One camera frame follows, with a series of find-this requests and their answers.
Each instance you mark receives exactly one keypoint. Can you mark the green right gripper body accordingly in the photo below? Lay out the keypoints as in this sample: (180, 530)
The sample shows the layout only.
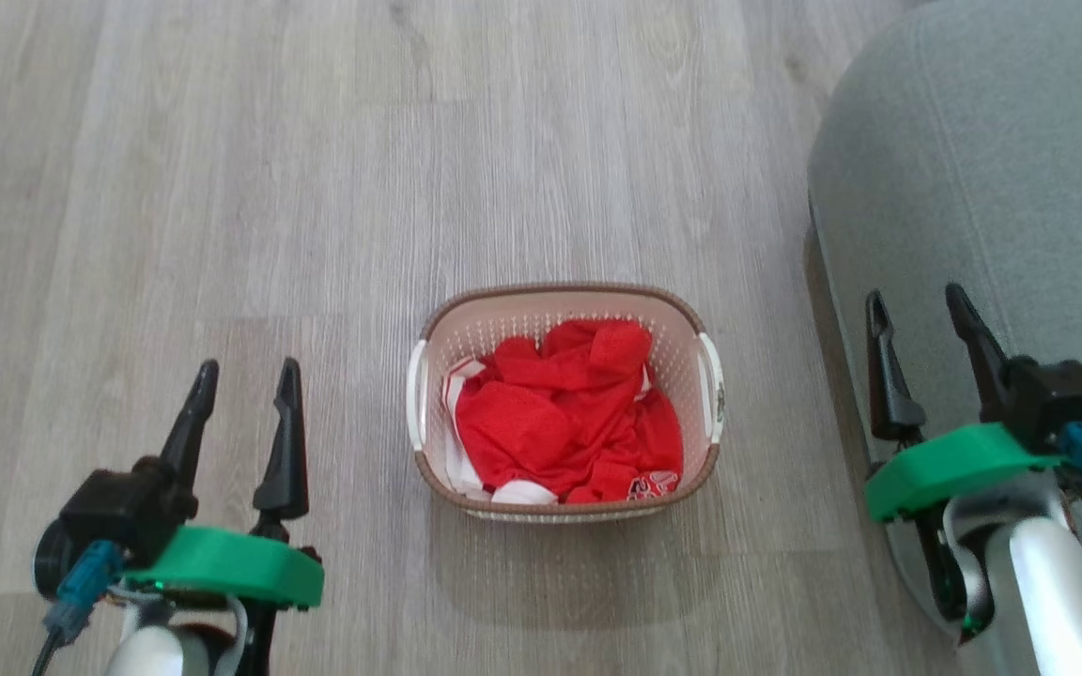
(954, 460)

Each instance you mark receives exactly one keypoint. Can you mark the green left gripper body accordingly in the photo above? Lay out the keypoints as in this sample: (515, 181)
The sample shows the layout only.
(240, 568)

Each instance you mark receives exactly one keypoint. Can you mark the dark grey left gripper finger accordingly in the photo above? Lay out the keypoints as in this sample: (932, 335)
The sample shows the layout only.
(285, 451)
(192, 422)

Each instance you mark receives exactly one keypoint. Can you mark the beige perforated plastic laundry basket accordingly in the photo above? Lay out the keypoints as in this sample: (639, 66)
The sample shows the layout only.
(705, 376)

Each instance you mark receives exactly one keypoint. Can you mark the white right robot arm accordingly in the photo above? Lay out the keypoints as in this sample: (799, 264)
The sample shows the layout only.
(1048, 591)

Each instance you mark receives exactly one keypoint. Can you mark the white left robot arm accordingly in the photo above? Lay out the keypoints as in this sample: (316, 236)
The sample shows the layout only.
(161, 652)

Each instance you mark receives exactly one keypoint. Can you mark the white garment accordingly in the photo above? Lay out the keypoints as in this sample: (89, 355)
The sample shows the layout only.
(461, 465)

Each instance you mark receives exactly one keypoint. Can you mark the red garment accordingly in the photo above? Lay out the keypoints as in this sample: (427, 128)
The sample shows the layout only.
(560, 413)

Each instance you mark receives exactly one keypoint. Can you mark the grey fabric sofa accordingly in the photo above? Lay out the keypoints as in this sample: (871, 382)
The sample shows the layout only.
(992, 169)

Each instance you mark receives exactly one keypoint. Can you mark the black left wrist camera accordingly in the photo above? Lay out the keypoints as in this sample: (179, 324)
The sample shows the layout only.
(118, 512)

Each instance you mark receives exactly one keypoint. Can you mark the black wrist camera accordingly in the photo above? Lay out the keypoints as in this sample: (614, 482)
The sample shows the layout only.
(118, 512)
(1058, 399)

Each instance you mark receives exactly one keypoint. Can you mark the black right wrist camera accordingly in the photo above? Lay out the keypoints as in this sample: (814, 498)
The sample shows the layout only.
(1058, 399)

